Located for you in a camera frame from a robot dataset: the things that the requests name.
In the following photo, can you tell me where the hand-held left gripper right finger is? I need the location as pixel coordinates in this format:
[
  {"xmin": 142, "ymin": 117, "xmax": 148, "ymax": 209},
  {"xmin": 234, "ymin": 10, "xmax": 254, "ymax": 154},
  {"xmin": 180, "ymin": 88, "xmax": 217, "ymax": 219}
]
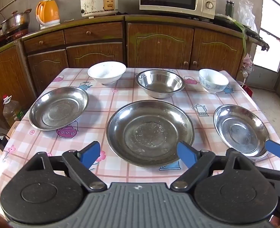
[{"xmin": 170, "ymin": 141, "xmax": 256, "ymax": 193}]

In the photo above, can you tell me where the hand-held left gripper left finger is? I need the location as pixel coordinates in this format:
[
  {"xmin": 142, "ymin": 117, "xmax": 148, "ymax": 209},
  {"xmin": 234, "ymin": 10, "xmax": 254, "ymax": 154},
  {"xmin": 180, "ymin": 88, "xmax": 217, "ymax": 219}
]
[{"xmin": 24, "ymin": 141, "xmax": 107, "ymax": 193}]

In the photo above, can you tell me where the large steel plate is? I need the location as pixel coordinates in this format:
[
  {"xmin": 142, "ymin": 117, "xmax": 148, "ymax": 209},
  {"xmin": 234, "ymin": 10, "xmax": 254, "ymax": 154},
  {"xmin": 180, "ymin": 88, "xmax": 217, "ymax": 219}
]
[{"xmin": 106, "ymin": 100, "xmax": 195, "ymax": 168}]

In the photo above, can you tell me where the deep steel bowl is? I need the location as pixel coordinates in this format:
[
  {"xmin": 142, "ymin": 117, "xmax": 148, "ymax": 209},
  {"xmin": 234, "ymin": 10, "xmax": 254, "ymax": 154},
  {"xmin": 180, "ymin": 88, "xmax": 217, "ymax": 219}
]
[{"xmin": 135, "ymin": 69, "xmax": 185, "ymax": 99}]

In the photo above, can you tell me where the white bowl blue floral print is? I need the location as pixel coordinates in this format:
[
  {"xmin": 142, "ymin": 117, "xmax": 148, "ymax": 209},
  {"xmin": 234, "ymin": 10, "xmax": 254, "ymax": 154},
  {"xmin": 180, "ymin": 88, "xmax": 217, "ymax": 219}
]
[{"xmin": 199, "ymin": 69, "xmax": 229, "ymax": 94}]

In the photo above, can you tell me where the plain white ceramic bowl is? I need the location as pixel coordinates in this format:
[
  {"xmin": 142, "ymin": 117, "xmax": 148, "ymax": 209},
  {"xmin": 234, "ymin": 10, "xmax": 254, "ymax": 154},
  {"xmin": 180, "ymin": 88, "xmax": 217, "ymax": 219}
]
[{"xmin": 87, "ymin": 61, "xmax": 127, "ymax": 85}]

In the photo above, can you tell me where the pink checked teapot tablecloth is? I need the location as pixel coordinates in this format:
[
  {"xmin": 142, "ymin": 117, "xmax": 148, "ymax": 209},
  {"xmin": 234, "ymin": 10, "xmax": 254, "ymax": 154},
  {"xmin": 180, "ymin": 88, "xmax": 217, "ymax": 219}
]
[{"xmin": 0, "ymin": 67, "xmax": 280, "ymax": 219}]

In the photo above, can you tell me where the cooking oil bottle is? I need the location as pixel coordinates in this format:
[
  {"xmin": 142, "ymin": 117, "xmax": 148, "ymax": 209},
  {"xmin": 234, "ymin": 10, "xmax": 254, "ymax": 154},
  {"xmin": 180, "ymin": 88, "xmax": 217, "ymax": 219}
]
[{"xmin": 2, "ymin": 94, "xmax": 24, "ymax": 127}]

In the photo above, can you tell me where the black power adapter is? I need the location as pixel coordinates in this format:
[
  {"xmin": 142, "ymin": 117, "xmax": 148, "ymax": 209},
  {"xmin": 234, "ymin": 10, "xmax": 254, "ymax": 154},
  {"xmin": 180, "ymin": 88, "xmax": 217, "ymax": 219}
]
[{"xmin": 0, "ymin": 134, "xmax": 10, "ymax": 151}]

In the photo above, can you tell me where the pink plastic bag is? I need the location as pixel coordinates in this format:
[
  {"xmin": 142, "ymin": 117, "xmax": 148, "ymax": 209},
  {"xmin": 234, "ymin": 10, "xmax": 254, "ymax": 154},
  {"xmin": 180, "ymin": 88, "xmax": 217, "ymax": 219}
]
[{"xmin": 241, "ymin": 53, "xmax": 254, "ymax": 76}]

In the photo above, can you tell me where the wooden cabinet with drawers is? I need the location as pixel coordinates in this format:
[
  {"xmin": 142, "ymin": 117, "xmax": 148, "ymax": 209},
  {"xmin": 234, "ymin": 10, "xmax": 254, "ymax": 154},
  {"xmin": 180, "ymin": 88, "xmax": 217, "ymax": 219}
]
[{"xmin": 21, "ymin": 20, "xmax": 127, "ymax": 95}]

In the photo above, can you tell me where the window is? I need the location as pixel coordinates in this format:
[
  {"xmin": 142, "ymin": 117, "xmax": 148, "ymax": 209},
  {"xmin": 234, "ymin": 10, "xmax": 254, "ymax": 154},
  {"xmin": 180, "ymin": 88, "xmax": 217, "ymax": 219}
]
[{"xmin": 252, "ymin": 0, "xmax": 280, "ymax": 73}]

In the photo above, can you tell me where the wooden two-door cabinet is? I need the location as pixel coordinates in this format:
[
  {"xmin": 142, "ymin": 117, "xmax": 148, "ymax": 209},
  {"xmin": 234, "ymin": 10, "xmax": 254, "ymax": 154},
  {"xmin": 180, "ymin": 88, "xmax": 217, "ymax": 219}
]
[{"xmin": 126, "ymin": 14, "xmax": 252, "ymax": 79}]

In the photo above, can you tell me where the wooden single-door cabinet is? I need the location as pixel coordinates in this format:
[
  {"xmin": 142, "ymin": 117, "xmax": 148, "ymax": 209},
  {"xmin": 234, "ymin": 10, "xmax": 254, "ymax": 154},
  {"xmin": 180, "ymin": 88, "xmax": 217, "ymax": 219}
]
[{"xmin": 0, "ymin": 39, "xmax": 36, "ymax": 130}]

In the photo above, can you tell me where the black flat griddle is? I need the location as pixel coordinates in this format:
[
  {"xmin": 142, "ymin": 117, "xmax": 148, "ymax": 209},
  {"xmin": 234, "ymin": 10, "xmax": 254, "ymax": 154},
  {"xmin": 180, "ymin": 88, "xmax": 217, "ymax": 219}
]
[{"xmin": 215, "ymin": 14, "xmax": 270, "ymax": 51}]

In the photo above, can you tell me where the clear plastic bag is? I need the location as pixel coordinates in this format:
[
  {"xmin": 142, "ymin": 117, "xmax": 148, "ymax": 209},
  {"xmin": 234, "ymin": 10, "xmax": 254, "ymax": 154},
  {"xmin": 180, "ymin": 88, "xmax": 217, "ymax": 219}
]
[{"xmin": 237, "ymin": 0, "xmax": 258, "ymax": 32}]

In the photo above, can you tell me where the induction cooker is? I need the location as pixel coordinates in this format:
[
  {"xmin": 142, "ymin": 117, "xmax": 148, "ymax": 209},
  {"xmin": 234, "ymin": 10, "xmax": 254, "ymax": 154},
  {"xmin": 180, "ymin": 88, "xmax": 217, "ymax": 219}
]
[{"xmin": 6, "ymin": 26, "xmax": 29, "ymax": 41}]

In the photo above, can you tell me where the green onion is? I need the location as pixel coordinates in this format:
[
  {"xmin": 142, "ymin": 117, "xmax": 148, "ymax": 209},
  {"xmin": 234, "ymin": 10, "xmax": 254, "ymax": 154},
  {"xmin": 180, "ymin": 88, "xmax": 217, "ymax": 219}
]
[{"xmin": 215, "ymin": 14, "xmax": 248, "ymax": 53}]

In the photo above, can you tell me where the orange electric kettle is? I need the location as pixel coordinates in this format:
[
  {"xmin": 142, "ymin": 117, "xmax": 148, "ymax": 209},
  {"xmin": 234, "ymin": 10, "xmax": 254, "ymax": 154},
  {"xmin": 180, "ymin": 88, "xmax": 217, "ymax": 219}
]
[{"xmin": 35, "ymin": 0, "xmax": 61, "ymax": 28}]

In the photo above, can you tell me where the green thermos bottle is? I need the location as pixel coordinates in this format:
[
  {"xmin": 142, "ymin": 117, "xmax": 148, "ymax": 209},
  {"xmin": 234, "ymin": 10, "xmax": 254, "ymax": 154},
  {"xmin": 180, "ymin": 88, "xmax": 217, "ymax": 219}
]
[{"xmin": 226, "ymin": 0, "xmax": 235, "ymax": 17}]

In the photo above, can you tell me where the steel pot with lid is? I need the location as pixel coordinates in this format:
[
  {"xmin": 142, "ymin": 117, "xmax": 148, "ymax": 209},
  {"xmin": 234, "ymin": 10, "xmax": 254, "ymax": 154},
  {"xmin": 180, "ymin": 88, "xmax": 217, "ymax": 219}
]
[{"xmin": 0, "ymin": 9, "xmax": 32, "ymax": 35}]

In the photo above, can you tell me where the white rice cooker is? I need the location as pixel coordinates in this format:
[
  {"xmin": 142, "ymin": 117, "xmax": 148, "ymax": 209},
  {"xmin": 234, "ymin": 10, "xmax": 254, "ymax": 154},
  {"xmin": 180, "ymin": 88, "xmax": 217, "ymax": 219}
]
[{"xmin": 75, "ymin": 0, "xmax": 120, "ymax": 18}]

